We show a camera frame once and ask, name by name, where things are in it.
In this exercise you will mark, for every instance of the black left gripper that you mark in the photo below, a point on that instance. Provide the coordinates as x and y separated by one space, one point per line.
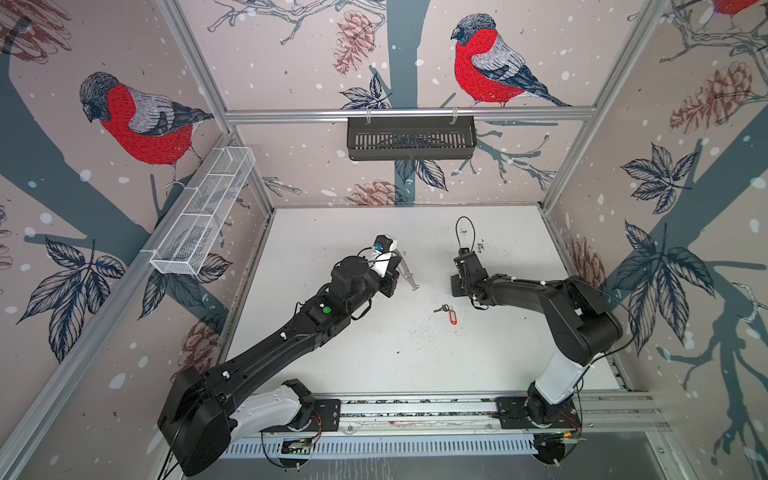
389 277

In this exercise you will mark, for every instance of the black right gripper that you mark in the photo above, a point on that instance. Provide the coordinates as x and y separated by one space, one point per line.
455 283

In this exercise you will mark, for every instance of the silver metal carabiner keyring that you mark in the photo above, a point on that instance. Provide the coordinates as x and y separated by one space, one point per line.
406 272

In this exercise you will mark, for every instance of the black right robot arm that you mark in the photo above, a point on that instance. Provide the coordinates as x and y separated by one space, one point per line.
578 318

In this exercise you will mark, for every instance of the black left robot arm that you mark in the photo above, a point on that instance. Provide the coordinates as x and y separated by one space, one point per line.
205 412

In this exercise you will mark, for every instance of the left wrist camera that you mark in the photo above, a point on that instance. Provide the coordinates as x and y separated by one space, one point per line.
383 249

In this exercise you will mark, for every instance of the black hanging wire basket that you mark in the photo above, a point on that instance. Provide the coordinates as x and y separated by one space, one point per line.
411 138

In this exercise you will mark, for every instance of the white mesh wire shelf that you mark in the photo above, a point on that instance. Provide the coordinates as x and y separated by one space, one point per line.
194 232

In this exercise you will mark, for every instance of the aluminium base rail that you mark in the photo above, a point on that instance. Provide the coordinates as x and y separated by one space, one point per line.
451 425

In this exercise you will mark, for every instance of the horizontal aluminium frame bar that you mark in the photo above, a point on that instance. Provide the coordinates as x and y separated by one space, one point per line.
297 116

